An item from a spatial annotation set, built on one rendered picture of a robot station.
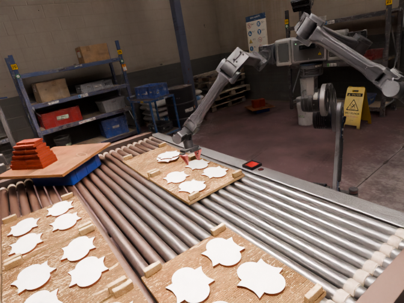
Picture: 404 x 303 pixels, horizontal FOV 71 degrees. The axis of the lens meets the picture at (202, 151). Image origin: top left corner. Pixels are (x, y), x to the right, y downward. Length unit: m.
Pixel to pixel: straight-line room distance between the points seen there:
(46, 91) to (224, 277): 5.07
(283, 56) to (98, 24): 5.16
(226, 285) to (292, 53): 1.40
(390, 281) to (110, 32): 6.37
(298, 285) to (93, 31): 6.17
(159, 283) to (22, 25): 5.73
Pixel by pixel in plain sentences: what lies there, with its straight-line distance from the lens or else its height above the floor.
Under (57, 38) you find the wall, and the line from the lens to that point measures 6.35.
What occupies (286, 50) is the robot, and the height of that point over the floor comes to 1.46.
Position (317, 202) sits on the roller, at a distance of 1.25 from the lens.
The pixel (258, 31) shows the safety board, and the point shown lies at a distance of 7.29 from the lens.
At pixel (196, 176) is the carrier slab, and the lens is 1.51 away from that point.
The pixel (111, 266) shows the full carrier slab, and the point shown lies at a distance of 1.08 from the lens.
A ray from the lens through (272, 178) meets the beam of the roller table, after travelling 1.44.
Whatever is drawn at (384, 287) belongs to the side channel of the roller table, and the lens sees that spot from 0.90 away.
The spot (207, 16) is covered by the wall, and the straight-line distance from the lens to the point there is 8.10.
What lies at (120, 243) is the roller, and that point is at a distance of 1.20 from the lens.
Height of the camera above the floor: 1.58
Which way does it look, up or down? 21 degrees down
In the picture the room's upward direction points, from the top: 10 degrees counter-clockwise
